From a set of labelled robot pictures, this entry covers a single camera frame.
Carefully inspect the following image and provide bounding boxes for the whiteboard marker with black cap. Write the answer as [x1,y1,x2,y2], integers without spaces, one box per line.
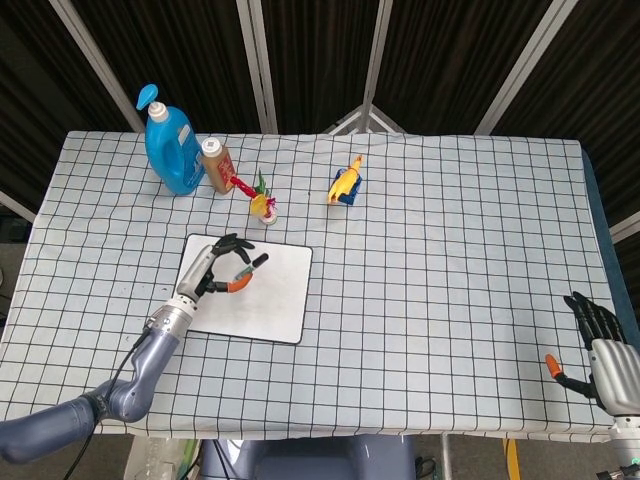
[234,253,270,282]

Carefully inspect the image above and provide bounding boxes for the blue toy block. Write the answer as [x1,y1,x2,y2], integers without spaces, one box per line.
[333,168,362,207]

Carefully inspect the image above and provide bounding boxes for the blue detergent bottle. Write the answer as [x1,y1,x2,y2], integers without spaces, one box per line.
[136,84,205,196]

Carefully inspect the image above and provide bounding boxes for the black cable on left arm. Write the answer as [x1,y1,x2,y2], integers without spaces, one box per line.
[74,319,154,480]

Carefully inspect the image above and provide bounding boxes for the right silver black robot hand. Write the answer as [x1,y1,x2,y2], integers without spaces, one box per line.
[544,291,640,416]

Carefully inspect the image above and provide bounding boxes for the white black-checked tablecloth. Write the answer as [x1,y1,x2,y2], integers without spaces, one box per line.
[0,130,616,444]

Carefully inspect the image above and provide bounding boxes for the yellow rubber chicken toy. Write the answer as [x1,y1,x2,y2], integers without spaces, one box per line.
[327,154,365,206]

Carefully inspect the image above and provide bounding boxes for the grey-blue robot torso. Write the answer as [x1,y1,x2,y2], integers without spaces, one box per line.
[199,433,417,480]

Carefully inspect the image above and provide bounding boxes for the brown juice bottle white cap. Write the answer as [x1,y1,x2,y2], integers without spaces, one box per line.
[200,138,237,195]

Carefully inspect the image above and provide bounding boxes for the yellow cable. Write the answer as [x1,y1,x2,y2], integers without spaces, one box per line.
[503,438,521,480]

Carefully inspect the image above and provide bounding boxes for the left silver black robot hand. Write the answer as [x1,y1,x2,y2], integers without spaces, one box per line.
[174,233,257,303]

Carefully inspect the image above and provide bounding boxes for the dark folding screen white frames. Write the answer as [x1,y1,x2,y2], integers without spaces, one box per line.
[0,0,640,241]

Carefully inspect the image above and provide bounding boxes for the white rectangular board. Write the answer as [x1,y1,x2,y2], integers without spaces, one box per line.
[175,233,314,345]

